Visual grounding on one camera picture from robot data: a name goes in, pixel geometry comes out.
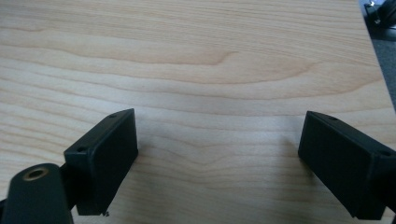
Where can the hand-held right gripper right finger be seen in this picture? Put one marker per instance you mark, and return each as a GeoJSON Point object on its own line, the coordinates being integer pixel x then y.
{"type": "Point", "coordinates": [342, 161]}

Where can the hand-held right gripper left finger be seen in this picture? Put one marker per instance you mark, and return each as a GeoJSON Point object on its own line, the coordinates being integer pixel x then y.
{"type": "Point", "coordinates": [102, 158]}

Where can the black equipment on floor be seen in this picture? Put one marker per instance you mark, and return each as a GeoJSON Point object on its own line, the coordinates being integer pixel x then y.
{"type": "Point", "coordinates": [381, 14]}

